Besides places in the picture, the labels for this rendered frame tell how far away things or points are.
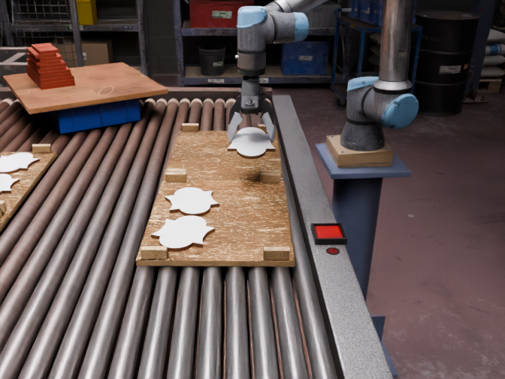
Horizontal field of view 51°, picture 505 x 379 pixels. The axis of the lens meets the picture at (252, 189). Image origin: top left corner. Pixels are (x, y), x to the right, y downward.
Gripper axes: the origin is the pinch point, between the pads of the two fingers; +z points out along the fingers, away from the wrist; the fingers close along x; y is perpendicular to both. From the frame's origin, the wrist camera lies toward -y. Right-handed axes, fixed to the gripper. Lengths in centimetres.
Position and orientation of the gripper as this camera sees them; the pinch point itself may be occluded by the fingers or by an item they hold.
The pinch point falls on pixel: (251, 141)
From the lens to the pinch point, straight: 148.5
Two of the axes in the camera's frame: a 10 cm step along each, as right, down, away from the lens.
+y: -0.1, -4.3, 9.0
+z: -0.1, 9.0, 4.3
